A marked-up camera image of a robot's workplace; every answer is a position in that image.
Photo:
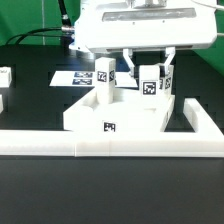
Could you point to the white sheet with markers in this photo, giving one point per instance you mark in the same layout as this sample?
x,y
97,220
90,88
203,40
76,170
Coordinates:
x,y
88,79

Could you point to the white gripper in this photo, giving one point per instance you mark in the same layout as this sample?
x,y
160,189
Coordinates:
x,y
141,25

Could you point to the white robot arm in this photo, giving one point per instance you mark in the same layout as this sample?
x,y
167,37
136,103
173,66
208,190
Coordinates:
x,y
126,26

